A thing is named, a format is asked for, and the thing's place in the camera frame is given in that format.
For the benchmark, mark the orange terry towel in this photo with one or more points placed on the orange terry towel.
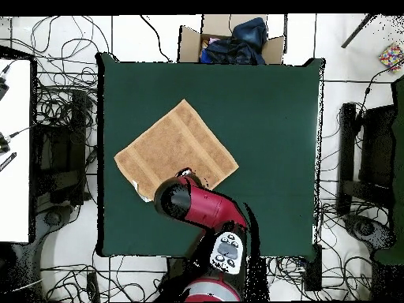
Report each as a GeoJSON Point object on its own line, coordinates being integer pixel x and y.
{"type": "Point", "coordinates": [176, 145]}

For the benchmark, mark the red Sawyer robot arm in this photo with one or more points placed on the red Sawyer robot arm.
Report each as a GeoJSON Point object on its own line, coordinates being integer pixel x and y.
{"type": "Point", "coordinates": [208, 205]}

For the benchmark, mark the colourful dotted item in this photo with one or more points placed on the colourful dotted item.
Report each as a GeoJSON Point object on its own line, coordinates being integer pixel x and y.
{"type": "Point", "coordinates": [391, 56]}

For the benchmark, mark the dark green table cloth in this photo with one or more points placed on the dark green table cloth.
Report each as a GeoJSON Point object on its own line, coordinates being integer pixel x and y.
{"type": "Point", "coordinates": [268, 126]}

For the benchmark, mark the cardboard box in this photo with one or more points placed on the cardboard box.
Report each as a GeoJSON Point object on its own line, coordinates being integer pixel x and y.
{"type": "Point", "coordinates": [189, 44]}

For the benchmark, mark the dark blue clothing pile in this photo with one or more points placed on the dark blue clothing pile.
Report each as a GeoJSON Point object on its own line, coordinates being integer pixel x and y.
{"type": "Point", "coordinates": [240, 47]}

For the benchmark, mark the black equipment stand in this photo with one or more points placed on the black equipment stand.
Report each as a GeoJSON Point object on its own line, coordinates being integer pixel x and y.
{"type": "Point", "coordinates": [375, 148]}
{"type": "Point", "coordinates": [60, 151]}

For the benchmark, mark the black power strip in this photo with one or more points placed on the black power strip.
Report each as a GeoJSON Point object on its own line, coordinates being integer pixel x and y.
{"type": "Point", "coordinates": [92, 287]}

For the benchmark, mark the white side table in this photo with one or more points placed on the white side table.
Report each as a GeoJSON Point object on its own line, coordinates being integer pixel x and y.
{"type": "Point", "coordinates": [14, 157]}

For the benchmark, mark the green covered furniture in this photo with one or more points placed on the green covered furniture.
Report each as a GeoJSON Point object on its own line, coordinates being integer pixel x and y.
{"type": "Point", "coordinates": [398, 189]}

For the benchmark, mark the grey metal bar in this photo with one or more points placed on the grey metal bar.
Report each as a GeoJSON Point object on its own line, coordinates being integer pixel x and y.
{"type": "Point", "coordinates": [358, 31]}

